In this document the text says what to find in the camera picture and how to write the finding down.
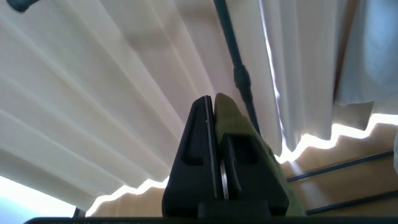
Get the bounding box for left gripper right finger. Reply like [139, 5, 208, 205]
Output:
[220, 132, 290, 217]

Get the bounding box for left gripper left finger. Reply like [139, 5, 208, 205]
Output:
[161, 95, 224, 218]

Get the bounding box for green printed garment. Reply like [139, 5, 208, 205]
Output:
[213, 92, 307, 217]

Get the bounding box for pale grey shorts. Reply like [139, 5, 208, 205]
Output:
[334, 0, 398, 175]

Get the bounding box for black clothes rack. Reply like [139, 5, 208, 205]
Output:
[6, 0, 398, 218]

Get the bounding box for beige curtain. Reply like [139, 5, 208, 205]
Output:
[0, 0, 374, 212]

